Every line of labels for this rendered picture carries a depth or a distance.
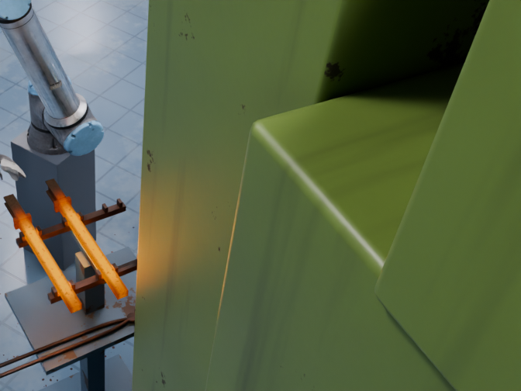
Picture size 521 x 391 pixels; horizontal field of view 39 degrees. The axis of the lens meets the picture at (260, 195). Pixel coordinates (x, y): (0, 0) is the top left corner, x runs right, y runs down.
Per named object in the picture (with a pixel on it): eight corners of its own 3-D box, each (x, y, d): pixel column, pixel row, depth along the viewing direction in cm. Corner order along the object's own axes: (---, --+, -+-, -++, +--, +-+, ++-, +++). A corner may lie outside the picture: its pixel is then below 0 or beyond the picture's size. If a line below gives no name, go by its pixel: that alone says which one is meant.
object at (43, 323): (5, 297, 214) (4, 293, 213) (128, 250, 234) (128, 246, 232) (46, 375, 198) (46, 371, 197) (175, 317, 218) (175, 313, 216)
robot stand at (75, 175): (22, 248, 314) (9, 141, 272) (56, 218, 329) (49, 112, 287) (63, 271, 308) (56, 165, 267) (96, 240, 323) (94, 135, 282)
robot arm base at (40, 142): (15, 140, 273) (13, 119, 266) (50, 115, 286) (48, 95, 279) (56, 161, 268) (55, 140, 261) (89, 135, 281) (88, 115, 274)
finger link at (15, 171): (32, 182, 217) (4, 172, 218) (30, 167, 213) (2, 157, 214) (25, 189, 215) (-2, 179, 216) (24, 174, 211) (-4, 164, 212)
